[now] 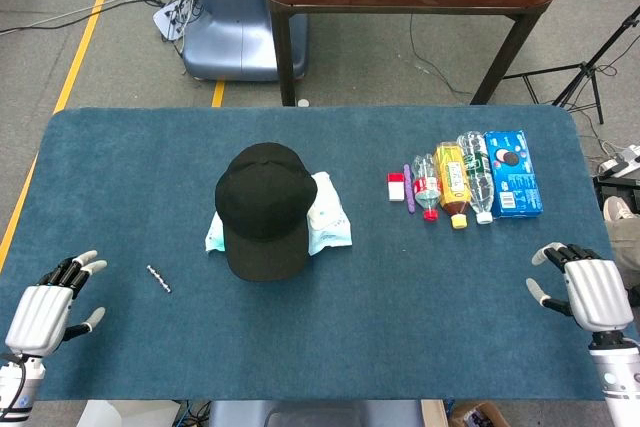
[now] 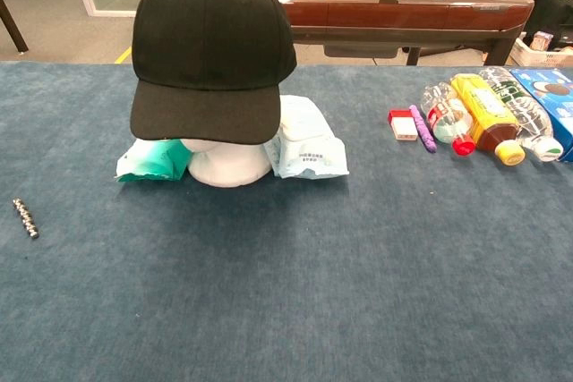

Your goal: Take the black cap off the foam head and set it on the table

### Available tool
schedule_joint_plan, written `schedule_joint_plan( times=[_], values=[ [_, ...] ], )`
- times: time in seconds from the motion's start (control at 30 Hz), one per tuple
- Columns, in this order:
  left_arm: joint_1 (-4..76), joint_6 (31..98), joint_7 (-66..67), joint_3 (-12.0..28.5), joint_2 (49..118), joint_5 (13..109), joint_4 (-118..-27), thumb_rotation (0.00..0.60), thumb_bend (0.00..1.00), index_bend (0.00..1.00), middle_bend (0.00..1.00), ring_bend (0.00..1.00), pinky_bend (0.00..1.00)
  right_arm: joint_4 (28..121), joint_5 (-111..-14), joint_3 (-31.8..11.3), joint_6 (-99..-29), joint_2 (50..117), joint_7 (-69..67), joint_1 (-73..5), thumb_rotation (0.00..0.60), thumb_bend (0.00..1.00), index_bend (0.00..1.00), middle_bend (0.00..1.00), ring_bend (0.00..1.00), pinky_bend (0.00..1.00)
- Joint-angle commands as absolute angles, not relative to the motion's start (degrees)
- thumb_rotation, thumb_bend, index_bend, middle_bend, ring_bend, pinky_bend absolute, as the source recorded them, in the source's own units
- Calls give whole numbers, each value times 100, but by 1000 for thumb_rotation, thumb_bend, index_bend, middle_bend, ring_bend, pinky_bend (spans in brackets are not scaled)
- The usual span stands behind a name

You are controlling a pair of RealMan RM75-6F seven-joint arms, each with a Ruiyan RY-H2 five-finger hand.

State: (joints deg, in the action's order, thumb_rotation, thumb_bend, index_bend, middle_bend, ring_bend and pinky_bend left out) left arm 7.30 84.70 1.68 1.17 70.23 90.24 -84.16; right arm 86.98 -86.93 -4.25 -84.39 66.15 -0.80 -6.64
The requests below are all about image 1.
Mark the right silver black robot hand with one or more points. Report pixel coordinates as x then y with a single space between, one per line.
597 292

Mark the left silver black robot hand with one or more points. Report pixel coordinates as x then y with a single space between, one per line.
37 317

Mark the black baseball cap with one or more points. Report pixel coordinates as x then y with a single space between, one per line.
265 202

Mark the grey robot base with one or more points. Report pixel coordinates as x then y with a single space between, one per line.
320 414

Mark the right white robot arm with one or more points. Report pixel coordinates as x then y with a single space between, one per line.
617 377

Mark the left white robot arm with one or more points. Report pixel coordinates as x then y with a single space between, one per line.
17 387

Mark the person leg with shoe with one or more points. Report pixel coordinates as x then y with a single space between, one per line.
625 237

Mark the white plastic container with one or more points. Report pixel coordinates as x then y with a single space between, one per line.
125 414

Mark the white power strip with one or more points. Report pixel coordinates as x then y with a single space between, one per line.
620 159

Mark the blue cookie box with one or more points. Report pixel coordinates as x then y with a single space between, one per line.
517 177

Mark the clear bottle white cap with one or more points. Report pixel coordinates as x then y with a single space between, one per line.
477 177

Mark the open cardboard box with items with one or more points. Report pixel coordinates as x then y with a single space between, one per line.
480 417

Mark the yellow label tea bottle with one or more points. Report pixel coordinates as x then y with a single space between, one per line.
452 182

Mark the green wet wipes pack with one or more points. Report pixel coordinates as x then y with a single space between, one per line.
215 239

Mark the clear bottle red cap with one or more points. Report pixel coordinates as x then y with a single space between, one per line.
427 187

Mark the purple stick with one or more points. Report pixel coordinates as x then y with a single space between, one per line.
409 192

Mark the black tripod stand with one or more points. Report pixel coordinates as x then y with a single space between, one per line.
582 69

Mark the small red white box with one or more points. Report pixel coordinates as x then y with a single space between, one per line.
395 189

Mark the blue felt table cover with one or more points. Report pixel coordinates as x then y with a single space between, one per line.
300 337

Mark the pale blue wet wipes pack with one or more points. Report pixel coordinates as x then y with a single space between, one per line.
327 227

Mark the blue grey machine base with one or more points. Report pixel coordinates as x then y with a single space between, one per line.
235 22

